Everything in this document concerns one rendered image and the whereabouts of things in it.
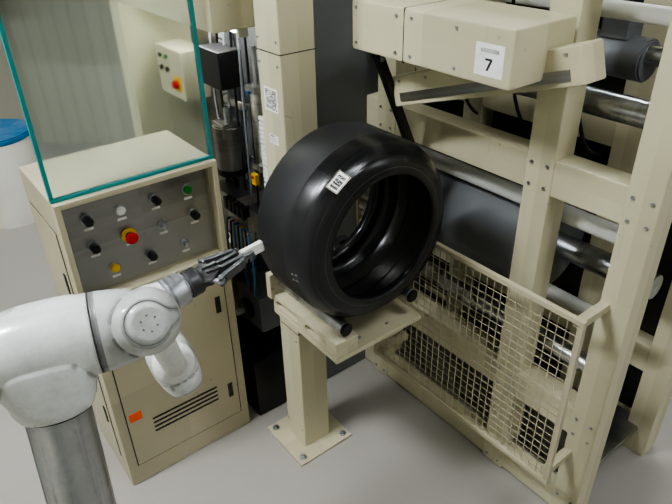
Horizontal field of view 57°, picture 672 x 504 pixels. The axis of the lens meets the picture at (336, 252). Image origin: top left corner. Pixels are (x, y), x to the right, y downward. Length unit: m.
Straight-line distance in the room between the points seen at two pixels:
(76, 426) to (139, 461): 1.65
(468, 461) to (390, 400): 0.46
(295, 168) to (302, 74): 0.33
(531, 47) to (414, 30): 0.34
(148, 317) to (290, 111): 1.11
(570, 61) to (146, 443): 2.03
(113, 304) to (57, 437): 0.22
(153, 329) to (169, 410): 1.65
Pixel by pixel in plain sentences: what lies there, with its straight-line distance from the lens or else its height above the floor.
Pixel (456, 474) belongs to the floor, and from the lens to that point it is 2.73.
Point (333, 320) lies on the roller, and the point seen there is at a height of 0.92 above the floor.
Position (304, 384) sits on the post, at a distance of 2.53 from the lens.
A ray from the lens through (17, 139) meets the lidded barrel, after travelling 4.72.
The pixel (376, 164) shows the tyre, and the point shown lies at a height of 1.42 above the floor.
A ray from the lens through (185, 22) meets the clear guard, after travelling 2.07.
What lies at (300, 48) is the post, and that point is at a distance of 1.92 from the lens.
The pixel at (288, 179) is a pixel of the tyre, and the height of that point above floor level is 1.37.
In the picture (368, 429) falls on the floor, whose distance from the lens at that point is 2.85.
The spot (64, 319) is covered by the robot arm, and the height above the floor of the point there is 1.54.
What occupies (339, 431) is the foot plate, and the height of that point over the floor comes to 0.01.
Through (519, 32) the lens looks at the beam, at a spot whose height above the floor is 1.78.
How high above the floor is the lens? 2.10
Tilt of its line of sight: 31 degrees down
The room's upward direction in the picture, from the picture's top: 1 degrees counter-clockwise
